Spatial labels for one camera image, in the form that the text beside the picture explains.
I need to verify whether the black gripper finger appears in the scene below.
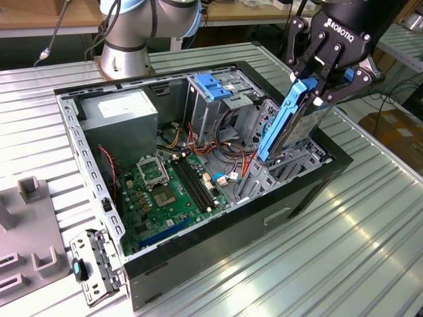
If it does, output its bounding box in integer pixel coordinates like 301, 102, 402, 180
285, 16, 328, 81
313, 42, 377, 106

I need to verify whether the hard disk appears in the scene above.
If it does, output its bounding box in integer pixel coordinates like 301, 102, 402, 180
256, 67, 355, 165

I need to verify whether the grey metal disk bay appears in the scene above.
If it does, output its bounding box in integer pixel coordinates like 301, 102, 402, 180
231, 138, 333, 207

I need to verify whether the metal slat side table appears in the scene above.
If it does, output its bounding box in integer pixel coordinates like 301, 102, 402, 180
376, 22, 423, 73

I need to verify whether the brown cardboard box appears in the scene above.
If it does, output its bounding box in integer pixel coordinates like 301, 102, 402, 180
358, 110, 423, 168
54, 0, 102, 17

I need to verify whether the blue plastic drive latch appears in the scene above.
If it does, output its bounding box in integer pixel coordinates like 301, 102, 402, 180
194, 73, 234, 102

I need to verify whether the grey metal drive cage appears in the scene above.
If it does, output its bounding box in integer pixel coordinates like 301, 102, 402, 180
183, 72, 267, 149

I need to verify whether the black RAM slot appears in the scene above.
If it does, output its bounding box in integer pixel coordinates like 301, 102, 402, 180
170, 158, 208, 213
184, 155, 219, 206
180, 156, 215, 209
174, 157, 212, 211

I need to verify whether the thin metal locking lever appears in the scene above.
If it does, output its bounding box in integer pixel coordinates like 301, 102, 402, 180
157, 151, 173, 186

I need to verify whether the metal socket cover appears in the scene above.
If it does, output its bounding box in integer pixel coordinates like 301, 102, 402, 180
135, 155, 171, 189

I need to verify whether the black open PC case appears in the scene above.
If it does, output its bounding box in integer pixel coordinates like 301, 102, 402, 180
52, 60, 354, 313

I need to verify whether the grey power supply unit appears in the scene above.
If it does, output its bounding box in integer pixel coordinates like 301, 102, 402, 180
79, 88, 159, 169

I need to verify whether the CPU socket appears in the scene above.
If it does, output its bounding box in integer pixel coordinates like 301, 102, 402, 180
151, 186, 181, 209

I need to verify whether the long wooden desk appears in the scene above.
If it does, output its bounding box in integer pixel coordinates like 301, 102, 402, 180
0, 0, 323, 38

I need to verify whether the green motherboard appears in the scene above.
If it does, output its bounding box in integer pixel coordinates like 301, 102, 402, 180
115, 153, 232, 257

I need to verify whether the blue expansion slot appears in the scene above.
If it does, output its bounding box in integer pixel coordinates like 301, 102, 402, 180
137, 216, 192, 248

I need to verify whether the black case fan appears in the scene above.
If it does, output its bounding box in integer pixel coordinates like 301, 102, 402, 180
96, 145, 124, 215

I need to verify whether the grey parts rack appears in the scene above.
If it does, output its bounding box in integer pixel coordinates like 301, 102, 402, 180
0, 176, 72, 304

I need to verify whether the thick black wire bundle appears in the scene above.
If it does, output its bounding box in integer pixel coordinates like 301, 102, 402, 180
216, 108, 255, 159

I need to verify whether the red orange wire bundle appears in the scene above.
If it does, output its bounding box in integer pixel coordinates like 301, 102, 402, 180
186, 121, 262, 179

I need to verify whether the yellow black wire bundle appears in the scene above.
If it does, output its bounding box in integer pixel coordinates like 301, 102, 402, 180
157, 126, 186, 150

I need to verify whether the blue wire with white label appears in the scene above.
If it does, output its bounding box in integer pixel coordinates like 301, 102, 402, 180
212, 170, 245, 188

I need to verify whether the thin black cable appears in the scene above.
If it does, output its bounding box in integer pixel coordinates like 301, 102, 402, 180
84, 0, 124, 62

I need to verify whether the square brown base plate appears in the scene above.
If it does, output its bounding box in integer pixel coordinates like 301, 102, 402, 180
93, 55, 157, 82

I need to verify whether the black plastic supply bracket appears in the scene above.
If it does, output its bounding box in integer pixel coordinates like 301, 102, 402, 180
76, 98, 89, 122

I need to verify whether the black cable with silver plug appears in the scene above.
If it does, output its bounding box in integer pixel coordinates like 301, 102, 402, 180
32, 0, 72, 67

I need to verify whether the grey hinged slot bracket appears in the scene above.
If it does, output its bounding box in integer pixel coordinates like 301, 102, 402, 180
68, 229, 129, 308

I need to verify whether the black blue latch handle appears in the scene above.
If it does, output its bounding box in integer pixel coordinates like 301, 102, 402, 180
71, 258, 89, 283

